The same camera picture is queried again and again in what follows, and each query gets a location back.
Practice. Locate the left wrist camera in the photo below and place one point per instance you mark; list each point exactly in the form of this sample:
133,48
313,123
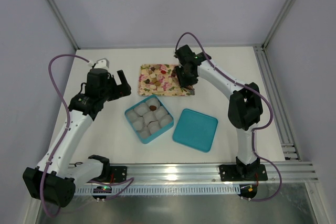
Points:
102,64

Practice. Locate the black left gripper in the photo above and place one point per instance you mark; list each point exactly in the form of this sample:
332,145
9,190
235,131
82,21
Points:
114,87

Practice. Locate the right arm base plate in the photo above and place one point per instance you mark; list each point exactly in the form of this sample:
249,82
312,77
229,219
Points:
235,173

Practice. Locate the round brown chocolate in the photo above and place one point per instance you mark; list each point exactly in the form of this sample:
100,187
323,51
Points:
152,107

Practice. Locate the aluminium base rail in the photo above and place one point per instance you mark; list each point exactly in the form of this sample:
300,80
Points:
205,178

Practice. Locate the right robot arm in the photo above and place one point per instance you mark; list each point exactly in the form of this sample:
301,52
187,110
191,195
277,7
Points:
244,108

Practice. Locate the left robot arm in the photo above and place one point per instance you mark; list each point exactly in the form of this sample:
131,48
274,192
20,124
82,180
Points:
51,181

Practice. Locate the metal tongs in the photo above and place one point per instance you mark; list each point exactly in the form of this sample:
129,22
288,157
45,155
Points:
188,90

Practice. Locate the floral rectangular tray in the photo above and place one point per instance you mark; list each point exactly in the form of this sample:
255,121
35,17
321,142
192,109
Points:
159,80

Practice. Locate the teal chocolate box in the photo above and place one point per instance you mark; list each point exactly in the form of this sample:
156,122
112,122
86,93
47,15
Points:
149,125

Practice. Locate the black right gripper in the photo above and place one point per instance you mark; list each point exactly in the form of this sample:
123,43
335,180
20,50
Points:
185,76

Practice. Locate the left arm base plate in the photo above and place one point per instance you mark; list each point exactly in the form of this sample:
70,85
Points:
118,174

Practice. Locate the teal box lid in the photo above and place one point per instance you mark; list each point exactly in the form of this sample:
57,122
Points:
195,130

